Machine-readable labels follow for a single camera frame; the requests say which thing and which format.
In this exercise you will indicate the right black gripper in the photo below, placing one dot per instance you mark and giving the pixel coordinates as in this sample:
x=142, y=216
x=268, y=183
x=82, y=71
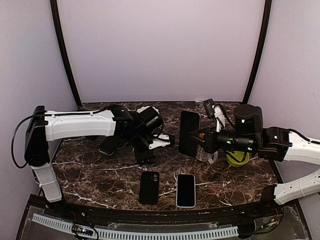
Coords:
x=208, y=143

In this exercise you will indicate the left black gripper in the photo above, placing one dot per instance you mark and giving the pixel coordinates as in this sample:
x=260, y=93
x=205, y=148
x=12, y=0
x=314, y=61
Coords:
x=143, y=158

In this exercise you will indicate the purple smartphone dark screen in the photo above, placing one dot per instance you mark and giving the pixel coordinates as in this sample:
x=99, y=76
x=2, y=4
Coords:
x=189, y=122

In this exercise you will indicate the black phone case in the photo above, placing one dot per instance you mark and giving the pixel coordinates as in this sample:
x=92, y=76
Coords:
x=149, y=188

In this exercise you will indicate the light blue smartphone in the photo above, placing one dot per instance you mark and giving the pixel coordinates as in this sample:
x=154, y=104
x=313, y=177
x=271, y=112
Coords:
x=186, y=191

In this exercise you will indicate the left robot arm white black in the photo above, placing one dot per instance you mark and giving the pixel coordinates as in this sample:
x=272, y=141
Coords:
x=115, y=122

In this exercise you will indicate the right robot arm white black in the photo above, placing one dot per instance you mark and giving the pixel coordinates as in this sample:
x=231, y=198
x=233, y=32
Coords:
x=273, y=144

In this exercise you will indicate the stacked phone with teal edge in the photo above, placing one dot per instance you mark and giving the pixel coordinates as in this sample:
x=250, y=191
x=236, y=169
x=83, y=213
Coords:
x=109, y=145

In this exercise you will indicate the white patterned mug yellow inside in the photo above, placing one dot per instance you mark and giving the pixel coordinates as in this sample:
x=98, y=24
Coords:
x=203, y=156

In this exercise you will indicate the lime green bowl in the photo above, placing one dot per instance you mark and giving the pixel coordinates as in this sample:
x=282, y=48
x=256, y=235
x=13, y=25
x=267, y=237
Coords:
x=237, y=158

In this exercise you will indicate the white fluted ceramic bowl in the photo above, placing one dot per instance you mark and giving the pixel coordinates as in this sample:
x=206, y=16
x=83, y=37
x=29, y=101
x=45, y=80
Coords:
x=147, y=112

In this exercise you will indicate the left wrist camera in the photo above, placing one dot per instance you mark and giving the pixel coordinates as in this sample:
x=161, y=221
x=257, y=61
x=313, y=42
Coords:
x=162, y=140

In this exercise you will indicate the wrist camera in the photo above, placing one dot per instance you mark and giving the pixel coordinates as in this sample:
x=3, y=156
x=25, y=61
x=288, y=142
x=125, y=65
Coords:
x=214, y=111
x=162, y=140

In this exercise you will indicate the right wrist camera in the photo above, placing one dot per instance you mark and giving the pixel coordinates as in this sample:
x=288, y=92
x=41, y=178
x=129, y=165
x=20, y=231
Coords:
x=214, y=111

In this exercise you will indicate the black front rail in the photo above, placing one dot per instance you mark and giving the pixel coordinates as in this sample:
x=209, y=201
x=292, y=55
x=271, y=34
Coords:
x=99, y=215

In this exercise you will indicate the white slotted cable duct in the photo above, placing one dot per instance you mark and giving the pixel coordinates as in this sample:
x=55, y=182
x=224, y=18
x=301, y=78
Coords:
x=135, y=232

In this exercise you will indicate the left black frame post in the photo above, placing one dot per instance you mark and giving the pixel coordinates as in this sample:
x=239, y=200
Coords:
x=63, y=52

